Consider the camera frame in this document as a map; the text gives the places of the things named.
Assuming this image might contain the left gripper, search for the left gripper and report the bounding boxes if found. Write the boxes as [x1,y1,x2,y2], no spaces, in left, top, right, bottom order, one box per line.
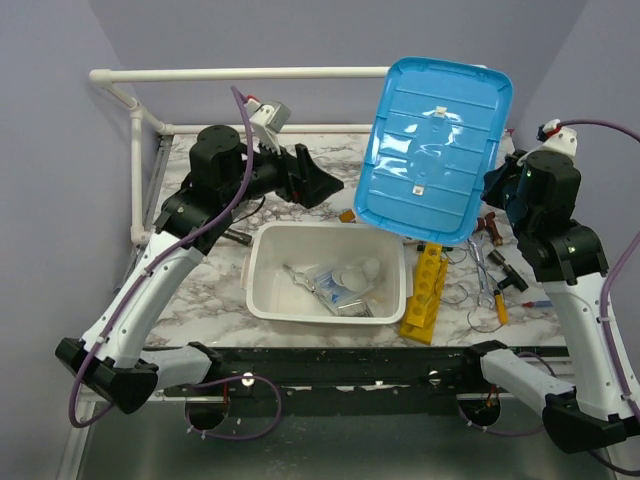
[221,131,342,208]

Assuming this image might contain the blue plastic bin lid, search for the blue plastic bin lid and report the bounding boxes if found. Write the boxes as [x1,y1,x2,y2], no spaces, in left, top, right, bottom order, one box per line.
[354,57,514,246]

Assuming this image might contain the metal crucible tongs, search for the metal crucible tongs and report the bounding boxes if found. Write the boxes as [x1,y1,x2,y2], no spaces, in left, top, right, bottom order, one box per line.
[282,264,336,316]

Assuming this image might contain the frosted watch glass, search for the frosted watch glass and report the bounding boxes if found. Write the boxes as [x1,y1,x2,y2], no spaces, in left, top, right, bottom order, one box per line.
[332,268,354,289]
[348,268,369,292]

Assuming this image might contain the clear bag of syringes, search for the clear bag of syringes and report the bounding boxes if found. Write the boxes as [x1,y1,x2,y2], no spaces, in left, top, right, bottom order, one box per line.
[305,267,373,317]

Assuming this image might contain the white plastic bin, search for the white plastic bin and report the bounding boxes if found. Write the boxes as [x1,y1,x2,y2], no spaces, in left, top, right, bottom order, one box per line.
[241,221,407,325]

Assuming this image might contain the yellow test tube rack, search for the yellow test tube rack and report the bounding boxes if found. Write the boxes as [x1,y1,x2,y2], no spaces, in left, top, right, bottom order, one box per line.
[399,243,449,345]

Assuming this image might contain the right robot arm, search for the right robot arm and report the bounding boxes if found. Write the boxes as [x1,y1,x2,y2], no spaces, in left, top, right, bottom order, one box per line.
[459,150,639,454]

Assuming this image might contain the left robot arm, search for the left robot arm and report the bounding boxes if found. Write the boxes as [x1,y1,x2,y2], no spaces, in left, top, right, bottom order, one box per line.
[55,125,344,414]

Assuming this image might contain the black metal rod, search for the black metal rod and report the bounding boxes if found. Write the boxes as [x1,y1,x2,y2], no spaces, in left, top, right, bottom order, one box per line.
[222,229,252,246]

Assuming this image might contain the black T-shaped pipe fitting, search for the black T-shaped pipe fitting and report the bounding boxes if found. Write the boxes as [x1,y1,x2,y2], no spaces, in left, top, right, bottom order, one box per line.
[488,249,529,292]

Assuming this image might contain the silver metal wrench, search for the silver metal wrench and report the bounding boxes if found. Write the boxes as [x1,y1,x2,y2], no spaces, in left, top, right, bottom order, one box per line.
[467,237,495,309]

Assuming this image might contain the orange hose connector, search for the orange hose connector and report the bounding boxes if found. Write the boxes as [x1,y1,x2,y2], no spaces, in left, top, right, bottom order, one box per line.
[339,209,356,223]

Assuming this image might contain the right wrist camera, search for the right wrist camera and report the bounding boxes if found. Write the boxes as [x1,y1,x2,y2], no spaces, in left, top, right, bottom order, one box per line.
[537,119,577,159]

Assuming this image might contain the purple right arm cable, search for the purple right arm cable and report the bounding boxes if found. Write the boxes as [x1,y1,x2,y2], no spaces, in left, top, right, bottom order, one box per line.
[544,118,640,476]

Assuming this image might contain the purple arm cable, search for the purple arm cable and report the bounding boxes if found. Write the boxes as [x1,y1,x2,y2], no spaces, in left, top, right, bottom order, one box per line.
[544,118,640,476]
[68,85,284,441]

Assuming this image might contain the white PVC pipe frame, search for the white PVC pipe frame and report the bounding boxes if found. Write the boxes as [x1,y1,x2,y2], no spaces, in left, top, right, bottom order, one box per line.
[89,66,389,246]

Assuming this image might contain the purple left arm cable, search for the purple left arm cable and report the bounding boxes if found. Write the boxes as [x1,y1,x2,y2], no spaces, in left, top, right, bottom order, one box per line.
[68,85,284,441]

